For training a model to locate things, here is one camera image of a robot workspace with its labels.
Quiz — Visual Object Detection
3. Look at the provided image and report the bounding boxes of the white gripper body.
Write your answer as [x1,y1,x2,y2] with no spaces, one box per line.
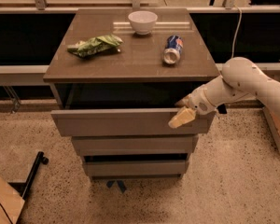
[188,86,218,115]

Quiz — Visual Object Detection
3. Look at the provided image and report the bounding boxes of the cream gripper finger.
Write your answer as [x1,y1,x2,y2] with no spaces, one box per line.
[175,94,190,107]
[168,107,196,129]

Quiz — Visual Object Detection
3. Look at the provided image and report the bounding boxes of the grey top drawer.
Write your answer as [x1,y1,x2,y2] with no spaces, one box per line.
[51,108,215,137]

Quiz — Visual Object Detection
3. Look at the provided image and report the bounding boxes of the grey drawer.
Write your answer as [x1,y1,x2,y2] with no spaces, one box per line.
[83,161,189,177]
[72,135,198,156]
[51,108,215,137]

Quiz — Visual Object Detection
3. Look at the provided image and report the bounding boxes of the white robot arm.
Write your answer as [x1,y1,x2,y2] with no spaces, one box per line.
[169,57,280,128]

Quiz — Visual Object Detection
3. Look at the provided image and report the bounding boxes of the grey middle drawer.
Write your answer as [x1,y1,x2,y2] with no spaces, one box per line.
[72,135,198,156]

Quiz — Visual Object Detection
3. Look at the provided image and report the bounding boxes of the grey bottom drawer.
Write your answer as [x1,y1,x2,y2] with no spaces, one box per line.
[83,161,189,177]

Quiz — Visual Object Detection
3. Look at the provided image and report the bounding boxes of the grey drawer cabinet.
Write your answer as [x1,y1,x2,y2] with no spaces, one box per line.
[44,8,218,180]

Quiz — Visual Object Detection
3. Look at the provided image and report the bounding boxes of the blue soda can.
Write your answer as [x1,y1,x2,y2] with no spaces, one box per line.
[163,35,183,65]

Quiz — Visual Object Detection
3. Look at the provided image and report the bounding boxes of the cardboard box right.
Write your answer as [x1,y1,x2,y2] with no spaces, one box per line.
[263,107,280,154]

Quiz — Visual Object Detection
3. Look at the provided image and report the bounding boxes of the white bowl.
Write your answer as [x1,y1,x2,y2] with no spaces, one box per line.
[128,10,158,35]

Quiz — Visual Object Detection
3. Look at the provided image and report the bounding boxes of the green chip bag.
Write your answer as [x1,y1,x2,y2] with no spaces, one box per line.
[67,34,123,58]

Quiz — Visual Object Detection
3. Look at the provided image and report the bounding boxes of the black wheeled stand leg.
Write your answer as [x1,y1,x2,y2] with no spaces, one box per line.
[9,151,49,200]

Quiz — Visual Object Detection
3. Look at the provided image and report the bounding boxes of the metal railing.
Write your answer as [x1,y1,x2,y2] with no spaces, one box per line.
[0,0,280,87]

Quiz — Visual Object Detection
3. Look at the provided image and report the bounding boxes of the brown cardboard box left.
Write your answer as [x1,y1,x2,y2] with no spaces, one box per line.
[0,176,25,224]

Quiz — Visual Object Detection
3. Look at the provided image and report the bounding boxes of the white cable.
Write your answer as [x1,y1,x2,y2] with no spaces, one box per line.
[231,5,243,59]

